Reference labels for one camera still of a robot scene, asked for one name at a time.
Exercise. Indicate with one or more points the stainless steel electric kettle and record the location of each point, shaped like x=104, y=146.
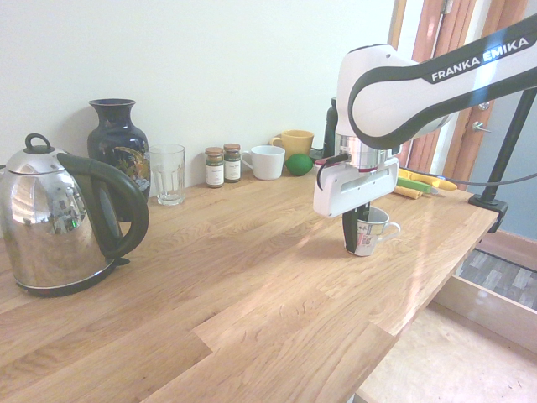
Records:
x=50, y=226

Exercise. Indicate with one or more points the white mug with patterned band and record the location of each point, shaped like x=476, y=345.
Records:
x=373, y=240

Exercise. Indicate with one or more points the metal door hinge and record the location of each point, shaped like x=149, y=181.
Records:
x=447, y=6

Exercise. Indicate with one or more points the yellow mug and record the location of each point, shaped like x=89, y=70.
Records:
x=298, y=142

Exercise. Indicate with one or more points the spice jar with copper lid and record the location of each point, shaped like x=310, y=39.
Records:
x=214, y=170
x=232, y=165

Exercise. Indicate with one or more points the dark blue floral vase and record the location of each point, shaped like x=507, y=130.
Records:
x=117, y=142

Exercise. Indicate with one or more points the clear drinking glass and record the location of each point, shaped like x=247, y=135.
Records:
x=168, y=178

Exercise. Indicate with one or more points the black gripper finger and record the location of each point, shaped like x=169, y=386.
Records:
x=366, y=212
x=350, y=233

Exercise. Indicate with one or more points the black Vega protein tub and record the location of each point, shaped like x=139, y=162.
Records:
x=329, y=126

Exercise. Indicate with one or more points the plain white mug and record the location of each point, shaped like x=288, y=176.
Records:
x=268, y=163

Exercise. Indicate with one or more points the black clamp camera mount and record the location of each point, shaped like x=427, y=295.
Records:
x=503, y=159

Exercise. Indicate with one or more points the reddish wooden door post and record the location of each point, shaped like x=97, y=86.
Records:
x=444, y=25

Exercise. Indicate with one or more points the wooden door with frosted panel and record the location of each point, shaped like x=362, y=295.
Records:
x=524, y=205

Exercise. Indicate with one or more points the yellow cloth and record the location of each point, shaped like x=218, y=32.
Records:
x=409, y=193

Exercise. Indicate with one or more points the large open wooden drawer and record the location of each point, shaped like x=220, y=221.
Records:
x=474, y=300

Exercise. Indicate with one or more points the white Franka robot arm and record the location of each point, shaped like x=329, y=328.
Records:
x=377, y=84

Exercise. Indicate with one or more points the silver deadbolt lock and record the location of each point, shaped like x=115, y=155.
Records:
x=485, y=105

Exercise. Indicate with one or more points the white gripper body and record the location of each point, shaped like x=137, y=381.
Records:
x=356, y=189

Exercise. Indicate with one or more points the green lime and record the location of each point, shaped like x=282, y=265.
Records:
x=298, y=164

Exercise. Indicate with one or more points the light wooden wall trim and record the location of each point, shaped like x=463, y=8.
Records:
x=398, y=21

